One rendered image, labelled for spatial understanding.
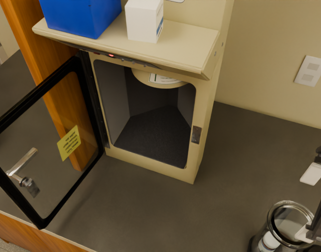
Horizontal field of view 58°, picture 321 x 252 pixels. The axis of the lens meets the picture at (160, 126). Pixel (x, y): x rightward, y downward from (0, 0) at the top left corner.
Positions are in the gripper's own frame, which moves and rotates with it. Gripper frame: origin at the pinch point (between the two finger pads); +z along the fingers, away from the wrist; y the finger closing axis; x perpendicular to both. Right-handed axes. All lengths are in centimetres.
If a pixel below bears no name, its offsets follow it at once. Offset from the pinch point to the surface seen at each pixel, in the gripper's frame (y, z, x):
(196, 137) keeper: -12.4, 5.0, -26.6
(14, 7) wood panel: -3, -28, -63
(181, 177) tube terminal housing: -12.7, 28.1, -29.2
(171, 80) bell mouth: -15.3, -9.4, -35.3
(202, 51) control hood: -5.0, -26.9, -26.8
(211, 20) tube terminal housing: -12.2, -28.4, -27.5
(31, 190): 16, 6, -58
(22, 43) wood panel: -3, -20, -64
